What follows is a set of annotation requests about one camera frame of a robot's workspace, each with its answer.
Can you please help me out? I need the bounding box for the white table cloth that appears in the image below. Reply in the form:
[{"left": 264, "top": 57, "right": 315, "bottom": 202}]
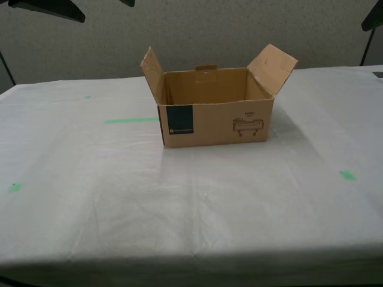
[{"left": 0, "top": 64, "right": 383, "bottom": 287}]

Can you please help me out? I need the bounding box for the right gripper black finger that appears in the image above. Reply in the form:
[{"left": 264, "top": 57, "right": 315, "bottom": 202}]
[{"left": 361, "top": 0, "right": 383, "bottom": 32}]

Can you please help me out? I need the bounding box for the dark partition frame post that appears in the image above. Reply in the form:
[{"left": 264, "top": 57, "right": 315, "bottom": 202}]
[
  {"left": 360, "top": 28, "right": 376, "bottom": 66},
  {"left": 0, "top": 49, "right": 17, "bottom": 87}
]

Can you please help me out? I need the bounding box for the green tape strip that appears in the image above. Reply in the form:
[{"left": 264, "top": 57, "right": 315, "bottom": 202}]
[{"left": 105, "top": 117, "right": 160, "bottom": 124}]

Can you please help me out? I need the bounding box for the brown cardboard box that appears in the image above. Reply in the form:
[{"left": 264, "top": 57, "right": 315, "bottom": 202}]
[{"left": 140, "top": 43, "right": 299, "bottom": 149}]

